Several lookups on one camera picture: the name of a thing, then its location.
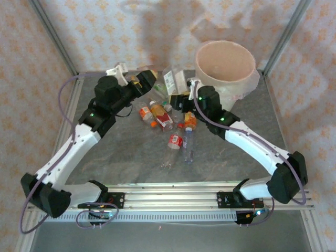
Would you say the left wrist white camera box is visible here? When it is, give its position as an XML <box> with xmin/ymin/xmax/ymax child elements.
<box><xmin>105</xmin><ymin>61</ymin><xmax>130</xmax><ymax>85</ymax></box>

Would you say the clear bottle green label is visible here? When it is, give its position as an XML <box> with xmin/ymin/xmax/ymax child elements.
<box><xmin>153</xmin><ymin>81</ymin><xmax>169</xmax><ymax>98</ymax></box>

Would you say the square clear bottle white label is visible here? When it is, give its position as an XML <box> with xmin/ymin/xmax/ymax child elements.
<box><xmin>162</xmin><ymin>66</ymin><xmax>190</xmax><ymax>97</ymax></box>

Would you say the aluminium table side rail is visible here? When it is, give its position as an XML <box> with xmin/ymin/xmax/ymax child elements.
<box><xmin>43</xmin><ymin>72</ymin><xmax>85</xmax><ymax>190</ymax></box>
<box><xmin>262</xmin><ymin>75</ymin><xmax>299</xmax><ymax>189</ymax></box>

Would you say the clear bottle purple label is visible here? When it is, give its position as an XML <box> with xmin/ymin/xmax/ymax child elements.
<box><xmin>182</xmin><ymin>127</ymin><xmax>196</xmax><ymax>165</ymax></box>

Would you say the amber tea bottle red label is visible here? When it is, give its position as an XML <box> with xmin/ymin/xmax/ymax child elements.
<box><xmin>149</xmin><ymin>101</ymin><xmax>174</xmax><ymax>132</ymax></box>

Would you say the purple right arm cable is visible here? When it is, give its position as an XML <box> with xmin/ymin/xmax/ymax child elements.
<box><xmin>193</xmin><ymin>81</ymin><xmax>307</xmax><ymax>227</ymax></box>

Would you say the white plastic bin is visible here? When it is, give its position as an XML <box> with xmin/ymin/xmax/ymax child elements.
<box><xmin>195</xmin><ymin>40</ymin><xmax>257</xmax><ymax>112</ymax></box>

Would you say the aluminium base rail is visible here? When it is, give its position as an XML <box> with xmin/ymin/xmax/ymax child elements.
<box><xmin>28</xmin><ymin>183</ymin><xmax>315</xmax><ymax>211</ymax></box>

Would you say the blue label water bottle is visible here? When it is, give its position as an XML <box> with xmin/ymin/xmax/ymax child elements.
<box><xmin>171</xmin><ymin>109</ymin><xmax>185</xmax><ymax>124</ymax></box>

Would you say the white plastic bucket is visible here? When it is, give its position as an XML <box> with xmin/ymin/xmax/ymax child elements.
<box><xmin>194</xmin><ymin>39</ymin><xmax>262</xmax><ymax>102</ymax></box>

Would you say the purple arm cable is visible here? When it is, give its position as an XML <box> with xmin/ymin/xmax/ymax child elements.
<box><xmin>20</xmin><ymin>73</ymin><xmax>119</xmax><ymax>235</ymax></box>
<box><xmin>193</xmin><ymin>81</ymin><xmax>307</xmax><ymax>227</ymax></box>

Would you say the orange juice bottle yellow label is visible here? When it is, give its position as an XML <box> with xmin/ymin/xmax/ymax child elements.
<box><xmin>183</xmin><ymin>111</ymin><xmax>198</xmax><ymax>131</ymax></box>

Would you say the aluminium frame post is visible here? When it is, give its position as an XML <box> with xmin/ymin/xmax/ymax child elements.
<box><xmin>262</xmin><ymin>0</ymin><xmax>312</xmax><ymax>77</ymax></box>
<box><xmin>28</xmin><ymin>0</ymin><xmax>80</xmax><ymax>77</ymax></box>

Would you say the red label cola bottle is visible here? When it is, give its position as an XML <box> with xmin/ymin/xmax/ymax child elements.
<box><xmin>162</xmin><ymin>122</ymin><xmax>184</xmax><ymax>169</ymax></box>

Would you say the aluminium frame leg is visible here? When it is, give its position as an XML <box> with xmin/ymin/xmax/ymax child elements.
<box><xmin>14</xmin><ymin>209</ymin><xmax>40</xmax><ymax>252</ymax></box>
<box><xmin>300</xmin><ymin>209</ymin><xmax>330</xmax><ymax>252</ymax></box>

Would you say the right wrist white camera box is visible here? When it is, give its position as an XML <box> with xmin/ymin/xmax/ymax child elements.
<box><xmin>188</xmin><ymin>78</ymin><xmax>202</xmax><ymax>101</ymax></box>

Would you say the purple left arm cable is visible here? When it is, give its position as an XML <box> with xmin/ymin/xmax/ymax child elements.
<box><xmin>20</xmin><ymin>73</ymin><xmax>119</xmax><ymax>235</ymax></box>

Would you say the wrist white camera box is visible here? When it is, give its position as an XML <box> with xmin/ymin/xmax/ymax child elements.
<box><xmin>105</xmin><ymin>61</ymin><xmax>130</xmax><ymax>85</ymax></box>
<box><xmin>188</xmin><ymin>78</ymin><xmax>202</xmax><ymax>101</ymax></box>

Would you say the black controller board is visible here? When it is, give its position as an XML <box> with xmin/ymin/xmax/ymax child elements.
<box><xmin>235</xmin><ymin>207</ymin><xmax>268</xmax><ymax>227</ymax></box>
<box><xmin>88</xmin><ymin>207</ymin><xmax>113</xmax><ymax>227</ymax></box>

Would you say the clear bottle white cap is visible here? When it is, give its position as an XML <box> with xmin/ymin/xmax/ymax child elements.
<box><xmin>148</xmin><ymin>90</ymin><xmax>173</xmax><ymax>111</ymax></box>

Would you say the slotted grey cable duct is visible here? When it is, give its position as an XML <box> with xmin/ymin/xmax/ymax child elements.
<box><xmin>38</xmin><ymin>212</ymin><xmax>238</xmax><ymax>223</ymax></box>

